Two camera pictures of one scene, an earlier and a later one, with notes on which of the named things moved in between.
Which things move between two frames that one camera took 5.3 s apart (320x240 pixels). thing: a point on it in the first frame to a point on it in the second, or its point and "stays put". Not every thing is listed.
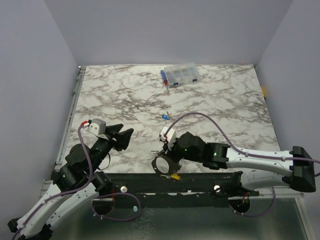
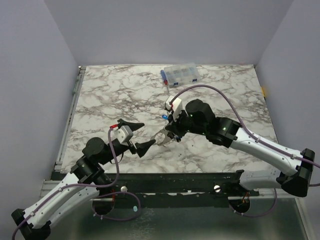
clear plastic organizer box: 181,74 stays put
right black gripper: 175,152 to 172,128
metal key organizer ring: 174,167 to 161,137
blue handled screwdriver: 165,80 stays put
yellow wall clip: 264,94 stays put
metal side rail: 68,120 stays put
